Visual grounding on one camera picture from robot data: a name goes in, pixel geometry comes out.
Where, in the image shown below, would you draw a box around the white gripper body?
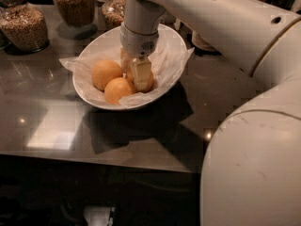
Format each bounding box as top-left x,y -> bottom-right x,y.
119,24 -> 159,58

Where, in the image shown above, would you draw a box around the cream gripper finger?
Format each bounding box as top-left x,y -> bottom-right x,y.
131,56 -> 151,91
120,48 -> 133,73

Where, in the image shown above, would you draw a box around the orange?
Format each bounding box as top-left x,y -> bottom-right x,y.
126,68 -> 154,93
104,77 -> 136,105
91,60 -> 123,91

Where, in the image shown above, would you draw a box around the glass cereal jar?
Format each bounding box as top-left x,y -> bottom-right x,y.
53,0 -> 95,27
0,0 -> 49,53
102,0 -> 126,30

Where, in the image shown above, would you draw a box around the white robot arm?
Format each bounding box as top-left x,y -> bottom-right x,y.
141,0 -> 301,226

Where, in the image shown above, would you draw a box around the white oval bowl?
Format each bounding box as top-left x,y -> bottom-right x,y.
71,24 -> 186,111

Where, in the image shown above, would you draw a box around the tall stack paper bowls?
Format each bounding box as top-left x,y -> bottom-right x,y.
192,31 -> 215,52

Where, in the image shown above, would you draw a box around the glass jar far left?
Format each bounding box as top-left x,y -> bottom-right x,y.
0,8 -> 10,50

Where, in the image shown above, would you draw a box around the white object under table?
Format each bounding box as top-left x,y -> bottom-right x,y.
84,206 -> 116,226

